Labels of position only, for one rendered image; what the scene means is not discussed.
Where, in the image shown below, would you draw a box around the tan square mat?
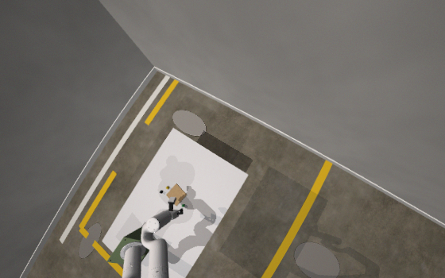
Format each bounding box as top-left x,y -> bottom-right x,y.
167,183 -> 187,206

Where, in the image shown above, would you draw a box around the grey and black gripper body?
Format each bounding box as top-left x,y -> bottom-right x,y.
169,210 -> 179,220

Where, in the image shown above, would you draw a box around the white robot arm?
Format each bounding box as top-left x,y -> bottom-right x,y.
120,197 -> 176,278

